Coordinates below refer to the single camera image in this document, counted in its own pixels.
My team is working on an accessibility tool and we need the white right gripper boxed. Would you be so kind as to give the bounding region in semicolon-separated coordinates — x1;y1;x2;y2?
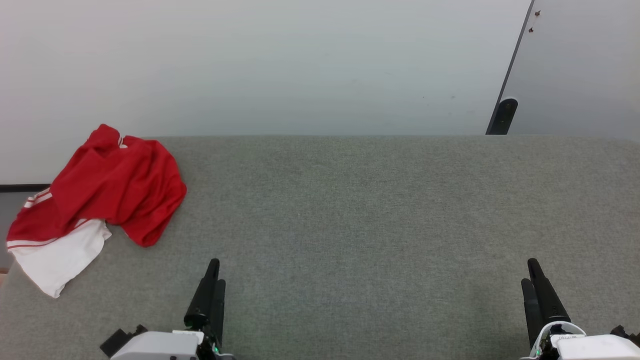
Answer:
520;258;640;360

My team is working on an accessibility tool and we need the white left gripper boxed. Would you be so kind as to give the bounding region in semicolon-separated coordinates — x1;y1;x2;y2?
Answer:
110;258;237;360

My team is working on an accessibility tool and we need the red and white shirt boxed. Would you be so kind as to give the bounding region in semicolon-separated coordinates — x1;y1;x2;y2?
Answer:
6;124;188;299

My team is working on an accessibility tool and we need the grey fabric sofa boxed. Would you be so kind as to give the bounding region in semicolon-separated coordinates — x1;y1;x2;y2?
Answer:
0;135;640;360

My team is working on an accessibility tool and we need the black rounded door stopper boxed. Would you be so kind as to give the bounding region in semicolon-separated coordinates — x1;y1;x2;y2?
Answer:
492;97;519;136

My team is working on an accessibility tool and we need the black baseboard strip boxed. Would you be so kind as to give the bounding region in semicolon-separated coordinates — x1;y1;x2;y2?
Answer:
0;184;51;194

